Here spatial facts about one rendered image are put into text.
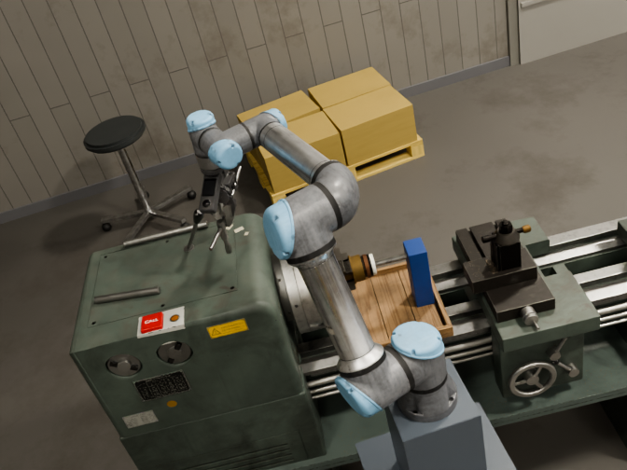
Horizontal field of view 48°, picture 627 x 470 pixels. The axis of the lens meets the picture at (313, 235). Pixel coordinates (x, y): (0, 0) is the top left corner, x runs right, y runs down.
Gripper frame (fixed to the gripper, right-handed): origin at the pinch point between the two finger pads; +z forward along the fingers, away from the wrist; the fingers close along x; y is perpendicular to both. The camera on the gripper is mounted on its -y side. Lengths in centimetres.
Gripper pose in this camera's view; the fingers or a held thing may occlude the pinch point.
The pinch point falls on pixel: (226, 225)
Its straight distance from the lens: 205.1
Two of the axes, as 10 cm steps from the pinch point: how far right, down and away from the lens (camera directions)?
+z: 1.4, 7.6, 6.4
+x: -9.7, -0.2, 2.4
